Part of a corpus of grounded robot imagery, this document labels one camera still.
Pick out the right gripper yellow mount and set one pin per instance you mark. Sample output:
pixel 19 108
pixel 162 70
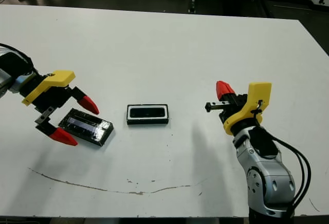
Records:
pixel 246 113

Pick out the left gripper yellow mount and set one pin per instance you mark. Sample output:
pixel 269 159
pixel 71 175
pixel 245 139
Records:
pixel 51 90

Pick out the glossy black box lid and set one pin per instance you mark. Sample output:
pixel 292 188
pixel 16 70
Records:
pixel 84 126

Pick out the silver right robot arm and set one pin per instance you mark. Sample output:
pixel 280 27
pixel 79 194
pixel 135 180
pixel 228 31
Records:
pixel 267 183

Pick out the black box base white insert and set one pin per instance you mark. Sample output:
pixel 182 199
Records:
pixel 147 122

